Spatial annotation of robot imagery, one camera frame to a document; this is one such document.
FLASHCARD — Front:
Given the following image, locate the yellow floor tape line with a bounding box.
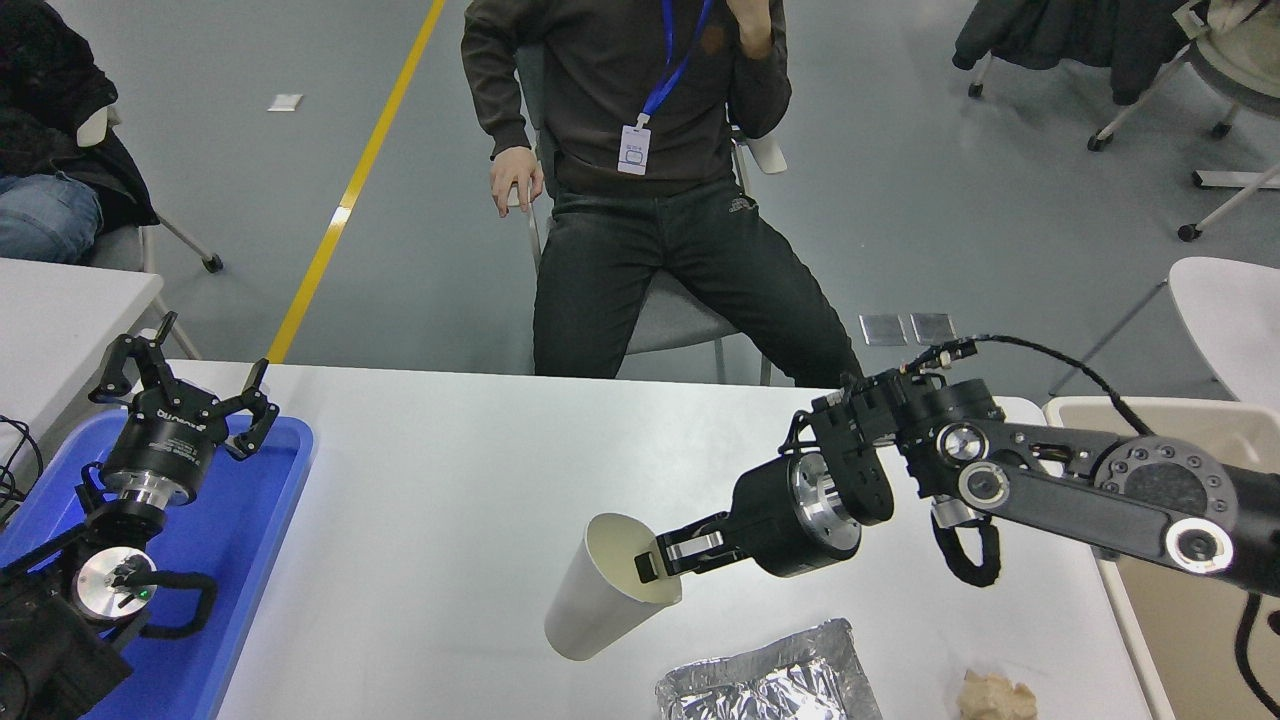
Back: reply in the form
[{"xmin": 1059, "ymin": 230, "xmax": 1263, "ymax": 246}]
[{"xmin": 266, "ymin": 0, "xmax": 448, "ymax": 364}]

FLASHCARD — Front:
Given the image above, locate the person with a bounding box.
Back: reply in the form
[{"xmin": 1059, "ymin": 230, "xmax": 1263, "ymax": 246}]
[
  {"xmin": 0, "ymin": 0, "xmax": 159, "ymax": 266},
  {"xmin": 460, "ymin": 0, "xmax": 864, "ymax": 386}
]

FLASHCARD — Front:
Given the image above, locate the dark jacket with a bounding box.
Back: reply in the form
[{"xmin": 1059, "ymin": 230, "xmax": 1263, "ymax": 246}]
[{"xmin": 952, "ymin": 0, "xmax": 1196, "ymax": 106}]

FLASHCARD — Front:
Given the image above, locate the white wheeled stand base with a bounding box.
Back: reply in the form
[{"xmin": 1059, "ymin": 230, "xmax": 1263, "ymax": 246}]
[{"xmin": 1177, "ymin": 165, "xmax": 1280, "ymax": 242}]

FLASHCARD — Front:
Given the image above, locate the large pale bin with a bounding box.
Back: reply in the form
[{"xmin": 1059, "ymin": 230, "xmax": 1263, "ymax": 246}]
[{"xmin": 1042, "ymin": 396, "xmax": 1280, "ymax": 720}]

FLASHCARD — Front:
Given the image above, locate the person's right hand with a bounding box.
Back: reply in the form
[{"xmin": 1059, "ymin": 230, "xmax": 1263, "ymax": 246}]
[{"xmin": 489, "ymin": 146, "xmax": 546, "ymax": 218}]

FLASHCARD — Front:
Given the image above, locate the blue plastic tray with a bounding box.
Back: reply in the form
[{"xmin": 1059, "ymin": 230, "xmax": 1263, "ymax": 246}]
[{"xmin": 0, "ymin": 410, "xmax": 316, "ymax": 720}]

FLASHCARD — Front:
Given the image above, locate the grey wheeled chair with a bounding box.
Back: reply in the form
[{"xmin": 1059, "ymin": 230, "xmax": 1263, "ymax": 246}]
[{"xmin": 967, "ymin": 0, "xmax": 1280, "ymax": 151}]

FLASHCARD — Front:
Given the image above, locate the crumpled tan paper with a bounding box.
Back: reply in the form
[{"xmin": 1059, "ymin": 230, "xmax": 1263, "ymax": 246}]
[{"xmin": 957, "ymin": 668, "xmax": 1039, "ymax": 720}]

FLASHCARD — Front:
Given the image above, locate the person's left hand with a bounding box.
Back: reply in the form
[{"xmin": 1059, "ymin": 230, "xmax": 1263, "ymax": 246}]
[{"xmin": 725, "ymin": 0, "xmax": 776, "ymax": 59}]

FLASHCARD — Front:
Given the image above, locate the white side table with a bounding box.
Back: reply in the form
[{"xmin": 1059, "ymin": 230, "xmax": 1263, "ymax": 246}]
[{"xmin": 0, "ymin": 258, "xmax": 164, "ymax": 471}]

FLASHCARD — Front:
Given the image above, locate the silver foil tray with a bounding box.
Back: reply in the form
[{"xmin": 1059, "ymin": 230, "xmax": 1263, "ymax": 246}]
[{"xmin": 655, "ymin": 617, "xmax": 884, "ymax": 720}]

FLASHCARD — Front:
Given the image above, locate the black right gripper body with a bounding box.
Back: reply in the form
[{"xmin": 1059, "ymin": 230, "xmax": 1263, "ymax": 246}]
[{"xmin": 727, "ymin": 458, "xmax": 857, "ymax": 579}]

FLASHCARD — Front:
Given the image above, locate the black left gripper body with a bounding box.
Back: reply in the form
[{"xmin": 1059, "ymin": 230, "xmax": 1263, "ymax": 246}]
[{"xmin": 100, "ymin": 385, "xmax": 234, "ymax": 501}]

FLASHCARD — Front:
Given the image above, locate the black cable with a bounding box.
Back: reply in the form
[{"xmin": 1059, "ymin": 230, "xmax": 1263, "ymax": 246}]
[{"xmin": 0, "ymin": 415, "xmax": 46, "ymax": 526}]

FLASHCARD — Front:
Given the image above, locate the white plastic chair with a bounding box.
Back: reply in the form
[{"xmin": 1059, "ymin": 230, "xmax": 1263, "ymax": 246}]
[{"xmin": 1048, "ymin": 257, "xmax": 1280, "ymax": 411}]

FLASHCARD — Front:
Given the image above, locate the grey chair with white armrests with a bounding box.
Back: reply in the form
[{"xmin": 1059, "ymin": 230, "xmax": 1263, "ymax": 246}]
[
  {"xmin": 78, "ymin": 105, "xmax": 225, "ymax": 361},
  {"xmin": 507, "ymin": 40, "xmax": 789, "ymax": 386}
]

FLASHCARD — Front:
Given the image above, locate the blue lanyard with badge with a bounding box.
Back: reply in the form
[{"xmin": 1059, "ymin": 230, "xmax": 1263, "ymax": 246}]
[{"xmin": 617, "ymin": 0, "xmax": 715, "ymax": 177}]

